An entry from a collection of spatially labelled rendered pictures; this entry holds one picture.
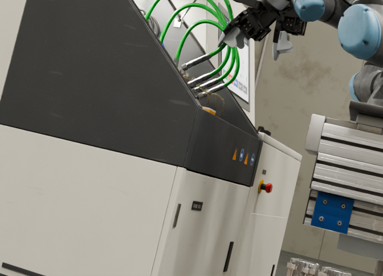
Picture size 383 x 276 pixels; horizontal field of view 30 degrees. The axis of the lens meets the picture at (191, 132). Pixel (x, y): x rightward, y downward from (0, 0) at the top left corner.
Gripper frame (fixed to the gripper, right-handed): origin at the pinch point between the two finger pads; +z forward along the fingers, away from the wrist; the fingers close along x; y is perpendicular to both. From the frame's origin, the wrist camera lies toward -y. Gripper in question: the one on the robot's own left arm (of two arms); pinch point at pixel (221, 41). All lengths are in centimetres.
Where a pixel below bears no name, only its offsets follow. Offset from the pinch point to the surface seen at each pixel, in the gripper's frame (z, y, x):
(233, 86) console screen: 33, -10, 61
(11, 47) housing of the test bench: 33, -22, -48
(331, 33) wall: 220, -289, 913
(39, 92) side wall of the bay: 32, -6, -48
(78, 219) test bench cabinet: 40, 30, -50
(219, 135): 9.4, 27.8, -17.4
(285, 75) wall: 314, -276, 876
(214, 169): 16.8, 34.1, -17.0
